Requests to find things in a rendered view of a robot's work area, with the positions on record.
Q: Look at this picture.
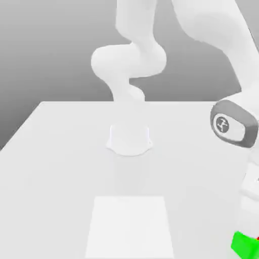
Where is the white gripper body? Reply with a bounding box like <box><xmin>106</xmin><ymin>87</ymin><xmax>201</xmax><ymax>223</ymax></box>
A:
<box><xmin>241</xmin><ymin>161</ymin><xmax>259</xmax><ymax>201</ymax></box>

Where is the small green cube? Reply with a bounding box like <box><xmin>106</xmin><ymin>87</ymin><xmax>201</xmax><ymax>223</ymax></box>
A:
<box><xmin>230</xmin><ymin>231</ymin><xmax>259</xmax><ymax>259</ymax></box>

